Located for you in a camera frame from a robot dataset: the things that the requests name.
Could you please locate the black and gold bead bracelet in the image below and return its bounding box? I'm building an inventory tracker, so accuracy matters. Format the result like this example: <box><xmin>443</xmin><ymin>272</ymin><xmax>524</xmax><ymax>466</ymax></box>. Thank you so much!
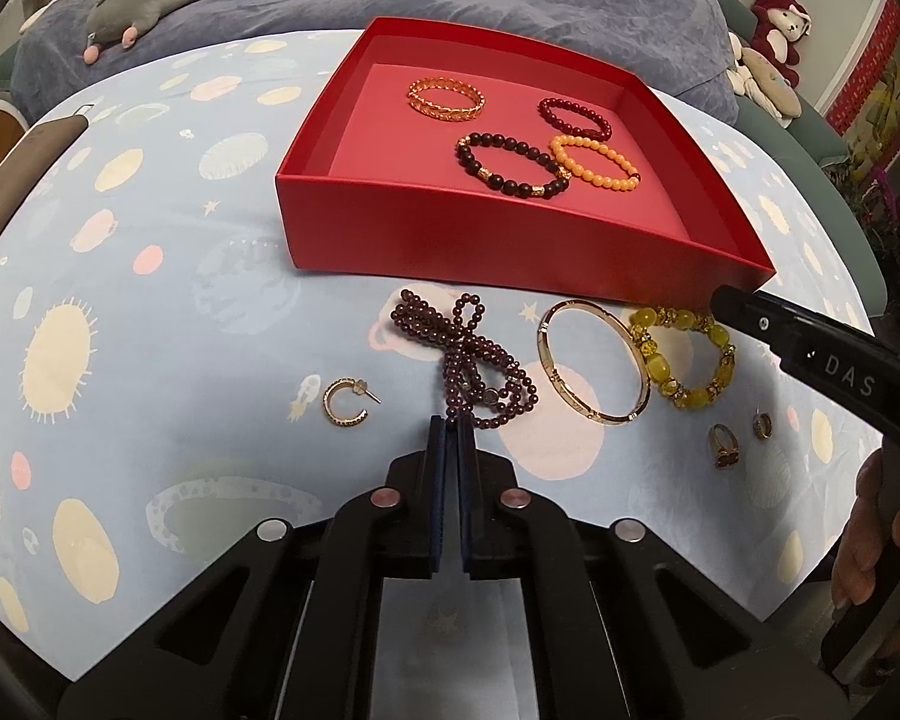
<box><xmin>454</xmin><ymin>132</ymin><xmax>571</xmax><ymax>201</ymax></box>

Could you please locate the gold ring with red stone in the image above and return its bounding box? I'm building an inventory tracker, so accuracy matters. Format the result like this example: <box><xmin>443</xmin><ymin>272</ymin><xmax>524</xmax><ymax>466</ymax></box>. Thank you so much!
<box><xmin>707</xmin><ymin>424</ymin><xmax>744</xmax><ymax>470</ymax></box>

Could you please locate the gold bangle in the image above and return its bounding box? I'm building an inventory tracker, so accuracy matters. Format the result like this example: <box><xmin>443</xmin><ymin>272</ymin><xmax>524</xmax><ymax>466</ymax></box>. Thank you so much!
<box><xmin>536</xmin><ymin>299</ymin><xmax>653</xmax><ymax>428</ymax></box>

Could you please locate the grey-green sofa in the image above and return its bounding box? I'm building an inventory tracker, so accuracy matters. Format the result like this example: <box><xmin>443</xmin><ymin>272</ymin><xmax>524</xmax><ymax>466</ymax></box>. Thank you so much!
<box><xmin>681</xmin><ymin>0</ymin><xmax>875</xmax><ymax>173</ymax></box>

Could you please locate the orange bead bracelet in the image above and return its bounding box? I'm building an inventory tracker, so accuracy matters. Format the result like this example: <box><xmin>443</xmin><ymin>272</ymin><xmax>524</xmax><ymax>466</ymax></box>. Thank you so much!
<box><xmin>551</xmin><ymin>133</ymin><xmax>643</xmax><ymax>192</ymax></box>

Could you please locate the gold hoop earring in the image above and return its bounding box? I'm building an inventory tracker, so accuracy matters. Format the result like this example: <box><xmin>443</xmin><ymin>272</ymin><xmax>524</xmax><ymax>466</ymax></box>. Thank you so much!
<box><xmin>322</xmin><ymin>378</ymin><xmax>383</xmax><ymax>429</ymax></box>

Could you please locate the yellow bead bracelet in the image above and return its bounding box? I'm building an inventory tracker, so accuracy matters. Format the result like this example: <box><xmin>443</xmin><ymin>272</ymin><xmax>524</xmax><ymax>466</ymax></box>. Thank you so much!
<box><xmin>627</xmin><ymin>305</ymin><xmax>738</xmax><ymax>410</ymax></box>

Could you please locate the light blue space-print sheet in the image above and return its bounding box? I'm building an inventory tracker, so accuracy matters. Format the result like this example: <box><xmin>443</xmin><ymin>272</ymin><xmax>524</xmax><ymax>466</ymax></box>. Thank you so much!
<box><xmin>0</xmin><ymin>28</ymin><xmax>895</xmax><ymax>685</ymax></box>

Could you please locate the beige plush toy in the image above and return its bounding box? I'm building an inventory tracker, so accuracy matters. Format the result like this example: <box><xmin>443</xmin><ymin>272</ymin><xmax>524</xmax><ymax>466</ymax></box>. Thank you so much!
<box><xmin>725</xmin><ymin>31</ymin><xmax>803</xmax><ymax>122</ymax></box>

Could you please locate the person's right hand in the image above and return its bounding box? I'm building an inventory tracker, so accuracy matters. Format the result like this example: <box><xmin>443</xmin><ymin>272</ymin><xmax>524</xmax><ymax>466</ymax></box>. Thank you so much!
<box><xmin>831</xmin><ymin>448</ymin><xmax>900</xmax><ymax>612</ymax></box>

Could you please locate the grey plush toy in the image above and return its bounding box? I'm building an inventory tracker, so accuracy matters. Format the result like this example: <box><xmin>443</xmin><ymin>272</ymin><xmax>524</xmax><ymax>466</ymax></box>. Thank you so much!
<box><xmin>19</xmin><ymin>0</ymin><xmax>208</xmax><ymax>65</ymax></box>

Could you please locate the gold chain bracelet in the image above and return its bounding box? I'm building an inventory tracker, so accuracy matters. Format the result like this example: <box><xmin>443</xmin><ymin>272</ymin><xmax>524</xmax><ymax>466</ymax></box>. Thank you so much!
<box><xmin>407</xmin><ymin>77</ymin><xmax>488</xmax><ymax>122</ymax></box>

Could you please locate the red cardboard box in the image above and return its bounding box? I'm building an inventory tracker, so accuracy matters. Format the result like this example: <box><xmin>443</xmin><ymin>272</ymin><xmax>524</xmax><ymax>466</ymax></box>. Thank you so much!
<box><xmin>274</xmin><ymin>15</ymin><xmax>778</xmax><ymax>310</ymax></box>

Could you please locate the red plush monkey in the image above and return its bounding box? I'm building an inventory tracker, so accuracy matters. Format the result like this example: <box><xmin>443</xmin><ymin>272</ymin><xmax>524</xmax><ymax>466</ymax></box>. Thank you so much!
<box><xmin>750</xmin><ymin>0</ymin><xmax>813</xmax><ymax>88</ymax></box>

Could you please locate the red-bordered wall poster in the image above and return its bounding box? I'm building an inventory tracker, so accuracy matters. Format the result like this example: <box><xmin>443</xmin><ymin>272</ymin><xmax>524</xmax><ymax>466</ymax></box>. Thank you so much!
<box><xmin>825</xmin><ymin>0</ymin><xmax>900</xmax><ymax>160</ymax></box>

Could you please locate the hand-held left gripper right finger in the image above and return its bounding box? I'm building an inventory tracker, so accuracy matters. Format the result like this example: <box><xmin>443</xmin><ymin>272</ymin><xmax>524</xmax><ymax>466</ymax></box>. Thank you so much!
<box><xmin>456</xmin><ymin>418</ymin><xmax>850</xmax><ymax>720</ymax></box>

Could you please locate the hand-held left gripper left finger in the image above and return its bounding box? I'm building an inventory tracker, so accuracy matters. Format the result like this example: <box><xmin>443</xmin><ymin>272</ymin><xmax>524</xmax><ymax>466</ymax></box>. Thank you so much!
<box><xmin>58</xmin><ymin>415</ymin><xmax>449</xmax><ymax>720</ymax></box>

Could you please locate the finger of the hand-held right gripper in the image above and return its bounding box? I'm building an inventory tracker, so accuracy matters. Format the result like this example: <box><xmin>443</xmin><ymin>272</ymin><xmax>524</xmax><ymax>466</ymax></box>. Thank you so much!
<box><xmin>710</xmin><ymin>283</ymin><xmax>797</xmax><ymax>374</ymax></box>

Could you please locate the dark red bead bracelet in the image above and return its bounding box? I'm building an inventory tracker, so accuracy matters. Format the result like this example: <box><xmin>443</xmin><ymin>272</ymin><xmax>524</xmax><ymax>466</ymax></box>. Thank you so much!
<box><xmin>537</xmin><ymin>96</ymin><xmax>614</xmax><ymax>143</ymax></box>

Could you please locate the purple bead necklace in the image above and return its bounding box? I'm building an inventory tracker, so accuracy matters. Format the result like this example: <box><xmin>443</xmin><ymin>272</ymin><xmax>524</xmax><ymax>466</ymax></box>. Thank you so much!
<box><xmin>389</xmin><ymin>289</ymin><xmax>542</xmax><ymax>430</ymax></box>

